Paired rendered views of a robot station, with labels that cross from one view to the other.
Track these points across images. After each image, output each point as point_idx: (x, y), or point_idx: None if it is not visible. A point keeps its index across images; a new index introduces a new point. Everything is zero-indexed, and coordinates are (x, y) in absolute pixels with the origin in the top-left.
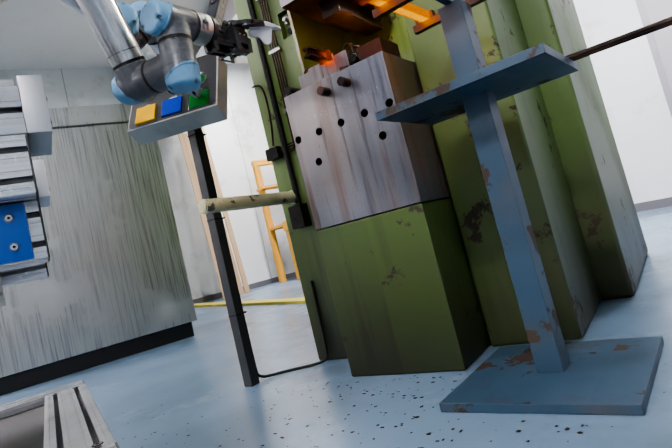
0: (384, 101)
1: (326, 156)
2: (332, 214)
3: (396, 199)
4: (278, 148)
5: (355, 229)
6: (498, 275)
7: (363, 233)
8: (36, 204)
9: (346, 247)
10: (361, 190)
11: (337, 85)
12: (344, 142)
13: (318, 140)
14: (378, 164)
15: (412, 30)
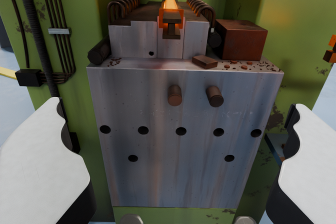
0: (251, 130)
1: (146, 156)
2: (137, 200)
3: (214, 203)
4: (38, 74)
5: (160, 212)
6: None
7: (168, 216)
8: None
9: (145, 221)
10: (180, 191)
11: (194, 88)
12: (177, 151)
13: (139, 139)
14: (210, 178)
15: (268, 8)
